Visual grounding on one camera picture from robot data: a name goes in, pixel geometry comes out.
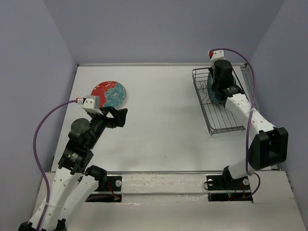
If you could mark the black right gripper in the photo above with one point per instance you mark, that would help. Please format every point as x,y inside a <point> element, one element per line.
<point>213,70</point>

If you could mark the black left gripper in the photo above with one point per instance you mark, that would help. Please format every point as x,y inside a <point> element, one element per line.
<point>120,115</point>

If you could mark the mint green flower plate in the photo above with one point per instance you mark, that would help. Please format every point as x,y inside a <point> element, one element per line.
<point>211,91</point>

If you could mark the red and blue floral plate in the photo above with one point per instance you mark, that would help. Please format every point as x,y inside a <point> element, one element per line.
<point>111,93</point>

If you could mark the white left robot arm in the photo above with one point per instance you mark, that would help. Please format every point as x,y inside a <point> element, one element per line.
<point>74,179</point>

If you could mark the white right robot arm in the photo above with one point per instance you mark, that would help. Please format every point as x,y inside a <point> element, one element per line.
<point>266,144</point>

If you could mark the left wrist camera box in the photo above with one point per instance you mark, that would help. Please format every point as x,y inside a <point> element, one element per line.
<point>91,105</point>

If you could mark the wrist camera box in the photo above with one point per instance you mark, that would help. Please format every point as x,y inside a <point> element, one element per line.
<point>216,55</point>
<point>91,105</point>

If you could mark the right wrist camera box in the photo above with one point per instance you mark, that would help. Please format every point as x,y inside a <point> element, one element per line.
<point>216,55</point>

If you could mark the black wire dish rack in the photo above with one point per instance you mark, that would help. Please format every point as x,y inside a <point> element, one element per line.
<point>218,119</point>

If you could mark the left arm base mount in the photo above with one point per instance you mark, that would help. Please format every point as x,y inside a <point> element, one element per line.
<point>109,192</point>

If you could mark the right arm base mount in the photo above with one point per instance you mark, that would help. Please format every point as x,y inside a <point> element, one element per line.
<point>220,190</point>

